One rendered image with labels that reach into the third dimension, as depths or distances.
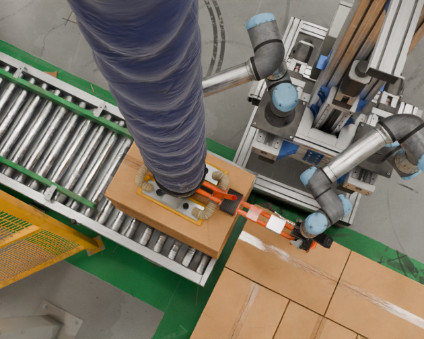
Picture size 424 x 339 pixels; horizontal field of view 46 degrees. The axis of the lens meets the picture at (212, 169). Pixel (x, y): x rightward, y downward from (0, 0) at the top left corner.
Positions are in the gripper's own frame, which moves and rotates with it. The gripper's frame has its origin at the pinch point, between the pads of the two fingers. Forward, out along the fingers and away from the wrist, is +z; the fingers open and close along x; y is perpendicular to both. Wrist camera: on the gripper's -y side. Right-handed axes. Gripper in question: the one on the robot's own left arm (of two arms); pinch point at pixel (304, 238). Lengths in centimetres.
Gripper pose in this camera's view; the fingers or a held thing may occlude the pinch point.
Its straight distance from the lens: 218.6
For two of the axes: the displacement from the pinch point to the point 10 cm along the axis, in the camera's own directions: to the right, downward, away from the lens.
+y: -8.9, -4.4, 1.2
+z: -0.1, 2.7, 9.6
